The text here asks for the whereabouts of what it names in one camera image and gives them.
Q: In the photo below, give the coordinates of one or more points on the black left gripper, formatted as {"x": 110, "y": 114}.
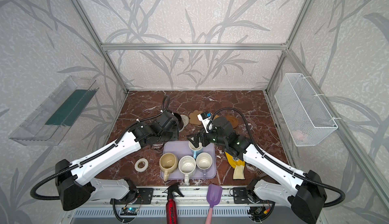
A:
{"x": 172, "y": 132}

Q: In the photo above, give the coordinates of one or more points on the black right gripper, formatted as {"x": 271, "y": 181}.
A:
{"x": 203, "y": 139}

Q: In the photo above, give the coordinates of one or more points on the black mug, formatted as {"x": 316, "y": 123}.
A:
{"x": 180, "y": 124}

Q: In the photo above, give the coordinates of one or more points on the cork flower-shaped coaster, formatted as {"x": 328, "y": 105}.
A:
{"x": 193, "y": 117}

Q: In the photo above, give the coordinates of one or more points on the colourful woven round coaster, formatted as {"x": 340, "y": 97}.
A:
{"x": 185, "y": 120}

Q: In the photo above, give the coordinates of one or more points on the large round wooden coaster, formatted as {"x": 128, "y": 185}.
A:
{"x": 233, "y": 120}

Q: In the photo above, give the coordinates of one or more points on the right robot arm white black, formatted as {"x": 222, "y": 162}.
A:
{"x": 301, "y": 191}

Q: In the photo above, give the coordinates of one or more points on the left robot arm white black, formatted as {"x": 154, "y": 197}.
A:
{"x": 75, "y": 183}

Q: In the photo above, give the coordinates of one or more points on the light blue mug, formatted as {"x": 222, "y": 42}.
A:
{"x": 195, "y": 150}

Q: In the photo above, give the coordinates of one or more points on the lilac mug white inside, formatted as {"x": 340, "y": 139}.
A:
{"x": 204, "y": 162}

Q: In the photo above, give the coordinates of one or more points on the lilac plastic tray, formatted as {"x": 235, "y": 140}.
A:
{"x": 180, "y": 149}

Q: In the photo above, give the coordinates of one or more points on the white mug front centre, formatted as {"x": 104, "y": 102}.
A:
{"x": 187, "y": 166}

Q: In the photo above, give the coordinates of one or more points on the beige mug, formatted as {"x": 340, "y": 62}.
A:
{"x": 168, "y": 164}

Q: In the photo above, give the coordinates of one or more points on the white tape roll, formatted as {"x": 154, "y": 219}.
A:
{"x": 141, "y": 165}

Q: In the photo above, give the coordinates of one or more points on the yellow black work glove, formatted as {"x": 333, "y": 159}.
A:
{"x": 238, "y": 166}

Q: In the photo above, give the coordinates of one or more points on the purple plastic scoop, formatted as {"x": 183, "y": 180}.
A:
{"x": 213, "y": 197}

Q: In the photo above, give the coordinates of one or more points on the red spray bottle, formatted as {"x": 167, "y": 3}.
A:
{"x": 171, "y": 210}

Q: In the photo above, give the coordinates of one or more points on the green circuit board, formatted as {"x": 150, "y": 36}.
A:
{"x": 129, "y": 211}

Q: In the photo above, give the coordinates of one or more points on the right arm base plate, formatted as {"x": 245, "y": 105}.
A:
{"x": 243, "y": 196}

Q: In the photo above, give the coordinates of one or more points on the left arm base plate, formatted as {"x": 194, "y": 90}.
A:
{"x": 138, "y": 196}

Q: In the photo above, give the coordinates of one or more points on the white wire mesh basket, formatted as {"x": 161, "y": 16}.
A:
{"x": 307, "y": 118}

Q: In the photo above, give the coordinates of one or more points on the clear plastic wall shelf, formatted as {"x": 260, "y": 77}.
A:
{"x": 49, "y": 123}

